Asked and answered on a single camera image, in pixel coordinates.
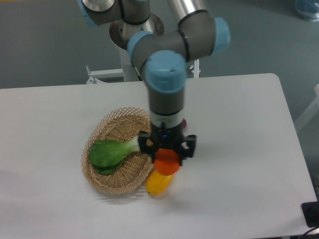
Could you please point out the black device at edge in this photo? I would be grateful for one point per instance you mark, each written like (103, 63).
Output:
(311, 213)

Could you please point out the white table leg bracket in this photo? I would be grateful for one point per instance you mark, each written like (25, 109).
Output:
(195, 69)

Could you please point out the woven wicker basket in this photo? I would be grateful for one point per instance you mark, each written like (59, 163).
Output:
(123, 175)

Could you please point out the blue object top right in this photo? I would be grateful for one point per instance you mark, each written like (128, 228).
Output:
(308, 9)

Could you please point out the white frame right edge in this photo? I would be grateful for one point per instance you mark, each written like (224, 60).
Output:
(308, 113)

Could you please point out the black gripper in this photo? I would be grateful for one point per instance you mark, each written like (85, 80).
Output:
(167, 138)

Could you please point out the green bok choy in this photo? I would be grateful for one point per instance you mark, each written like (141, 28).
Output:
(107, 156)

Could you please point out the yellow mango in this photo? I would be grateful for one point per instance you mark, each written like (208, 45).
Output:
(157, 183)

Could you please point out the purple sweet potato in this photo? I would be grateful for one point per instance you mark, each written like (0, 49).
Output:
(184, 123)

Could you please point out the orange fruit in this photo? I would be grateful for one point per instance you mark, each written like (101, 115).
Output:
(167, 162)

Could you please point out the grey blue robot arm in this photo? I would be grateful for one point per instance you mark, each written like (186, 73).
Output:
(160, 61)

